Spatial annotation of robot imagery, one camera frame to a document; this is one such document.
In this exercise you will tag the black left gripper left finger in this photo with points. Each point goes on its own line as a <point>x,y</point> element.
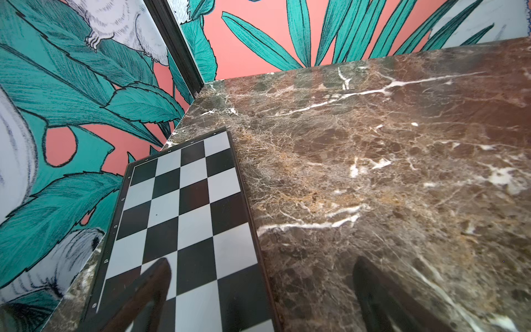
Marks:
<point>140,305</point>

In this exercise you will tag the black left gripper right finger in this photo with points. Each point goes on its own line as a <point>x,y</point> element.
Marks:
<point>385,305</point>

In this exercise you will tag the black white checkerboard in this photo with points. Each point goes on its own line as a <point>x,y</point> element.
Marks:
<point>187,205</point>

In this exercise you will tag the black corner frame post left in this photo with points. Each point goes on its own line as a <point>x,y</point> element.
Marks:
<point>176,43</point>

